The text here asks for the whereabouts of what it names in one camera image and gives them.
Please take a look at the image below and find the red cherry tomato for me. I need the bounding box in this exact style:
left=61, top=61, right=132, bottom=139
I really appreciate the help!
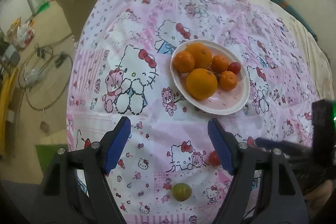
left=209, top=151, right=221, bottom=167
left=227, top=62, right=241, bottom=75

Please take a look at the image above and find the green lime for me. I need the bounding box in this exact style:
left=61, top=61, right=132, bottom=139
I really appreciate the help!
left=172, top=182, right=192, bottom=202

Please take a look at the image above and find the small mandarin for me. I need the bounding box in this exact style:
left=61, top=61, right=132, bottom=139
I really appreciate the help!
left=211, top=55, right=230, bottom=74
left=219, top=71, right=238, bottom=91
left=173, top=51, right=195, bottom=73

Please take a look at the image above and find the large orange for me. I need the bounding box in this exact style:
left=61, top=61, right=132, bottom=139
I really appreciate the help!
left=185, top=68, right=218, bottom=100

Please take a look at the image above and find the medium orange with sticker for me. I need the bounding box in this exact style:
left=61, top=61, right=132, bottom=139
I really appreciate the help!
left=185, top=42, right=213, bottom=69

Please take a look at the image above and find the person's right hand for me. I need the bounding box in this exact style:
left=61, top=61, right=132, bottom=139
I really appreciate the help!
left=304, top=180, right=335, bottom=219

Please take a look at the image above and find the pink strawberry plate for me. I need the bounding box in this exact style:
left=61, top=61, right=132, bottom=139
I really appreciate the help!
left=170, top=39, right=250, bottom=115

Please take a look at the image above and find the pink Hello Kitty bedsheet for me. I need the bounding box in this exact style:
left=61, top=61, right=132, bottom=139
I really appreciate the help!
left=67, top=0, right=318, bottom=223

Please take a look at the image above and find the teal pillow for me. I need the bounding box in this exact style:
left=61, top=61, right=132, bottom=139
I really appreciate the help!
left=270, top=0, right=318, bottom=42

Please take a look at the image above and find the grey cable loop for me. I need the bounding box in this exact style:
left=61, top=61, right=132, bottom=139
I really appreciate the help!
left=18, top=33, right=77, bottom=111

